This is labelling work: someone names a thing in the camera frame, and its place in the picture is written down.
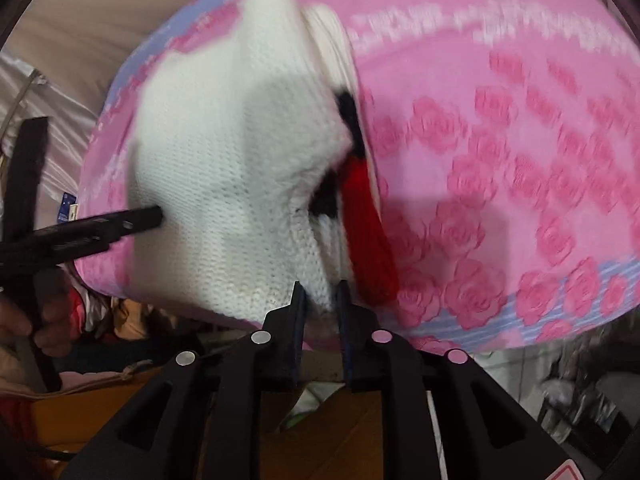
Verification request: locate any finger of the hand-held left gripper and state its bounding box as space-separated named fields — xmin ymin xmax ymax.
xmin=0 ymin=206 xmax=165 ymax=272

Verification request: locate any green white packet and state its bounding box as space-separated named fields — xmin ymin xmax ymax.
xmin=285 ymin=382 xmax=328 ymax=431

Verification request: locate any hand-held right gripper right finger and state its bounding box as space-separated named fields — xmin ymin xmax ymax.
xmin=336 ymin=280 xmax=576 ymax=480

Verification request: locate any white red navy knit sweater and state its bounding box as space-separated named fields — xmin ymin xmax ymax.
xmin=127 ymin=0 xmax=401 ymax=328

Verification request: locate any beige cloth backdrop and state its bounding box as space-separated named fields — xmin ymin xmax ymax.
xmin=0 ymin=0 xmax=251 ymax=76

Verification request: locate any blue packet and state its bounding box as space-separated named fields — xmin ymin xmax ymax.
xmin=56 ymin=191 xmax=78 ymax=225

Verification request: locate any metal rod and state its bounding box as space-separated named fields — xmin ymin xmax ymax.
xmin=0 ymin=72 xmax=43 ymax=131

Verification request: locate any pink rose print bedsheet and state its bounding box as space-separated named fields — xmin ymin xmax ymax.
xmin=77 ymin=0 xmax=640 ymax=356

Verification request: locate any person's left hand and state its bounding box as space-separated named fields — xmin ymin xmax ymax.
xmin=0 ymin=270 xmax=73 ymax=358

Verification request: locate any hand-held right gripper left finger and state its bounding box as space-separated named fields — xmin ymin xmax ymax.
xmin=65 ymin=281 xmax=308 ymax=480

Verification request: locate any grey blurred clutter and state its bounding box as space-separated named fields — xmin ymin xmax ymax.
xmin=490 ymin=320 xmax=640 ymax=461

